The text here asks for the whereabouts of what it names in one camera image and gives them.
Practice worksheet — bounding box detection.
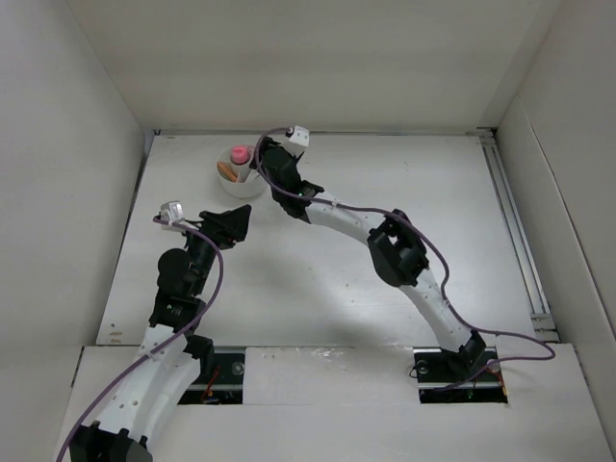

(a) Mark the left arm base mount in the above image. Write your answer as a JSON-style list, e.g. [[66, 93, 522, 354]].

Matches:
[[179, 349, 245, 405]]

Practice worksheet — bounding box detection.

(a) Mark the orange correction tape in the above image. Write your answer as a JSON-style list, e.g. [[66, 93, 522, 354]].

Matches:
[[217, 162, 241, 183]]

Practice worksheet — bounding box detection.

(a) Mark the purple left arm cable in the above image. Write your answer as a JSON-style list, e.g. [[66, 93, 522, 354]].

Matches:
[[55, 216, 226, 462]]

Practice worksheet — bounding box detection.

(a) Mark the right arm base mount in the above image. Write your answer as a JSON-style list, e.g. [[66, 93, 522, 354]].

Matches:
[[409, 347, 508, 404]]

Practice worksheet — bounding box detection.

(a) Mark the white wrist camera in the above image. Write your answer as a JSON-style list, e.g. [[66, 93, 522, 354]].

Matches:
[[283, 125, 310, 156], [157, 200, 185, 232]]

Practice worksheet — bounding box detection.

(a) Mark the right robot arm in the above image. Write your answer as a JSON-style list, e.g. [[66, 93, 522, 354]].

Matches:
[[254, 136, 486, 380]]

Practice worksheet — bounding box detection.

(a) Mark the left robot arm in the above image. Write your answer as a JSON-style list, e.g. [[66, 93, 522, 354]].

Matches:
[[57, 202, 252, 461]]

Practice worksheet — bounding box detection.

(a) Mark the aluminium side rail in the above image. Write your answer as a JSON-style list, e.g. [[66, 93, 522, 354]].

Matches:
[[476, 129, 560, 344]]

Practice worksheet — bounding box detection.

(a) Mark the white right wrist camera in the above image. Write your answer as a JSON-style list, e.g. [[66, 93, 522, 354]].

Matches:
[[283, 125, 310, 156]]

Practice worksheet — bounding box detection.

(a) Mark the pink glue bottle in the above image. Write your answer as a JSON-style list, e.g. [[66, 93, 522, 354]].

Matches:
[[230, 145, 251, 166]]

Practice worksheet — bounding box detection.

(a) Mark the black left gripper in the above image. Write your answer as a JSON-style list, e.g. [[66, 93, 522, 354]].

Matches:
[[177, 205, 249, 295]]

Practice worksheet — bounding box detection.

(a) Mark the white round divided container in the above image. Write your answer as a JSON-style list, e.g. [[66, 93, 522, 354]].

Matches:
[[216, 144, 267, 199]]

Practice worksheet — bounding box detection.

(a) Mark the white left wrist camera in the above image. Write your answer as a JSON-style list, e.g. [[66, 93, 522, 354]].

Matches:
[[157, 200, 185, 232]]

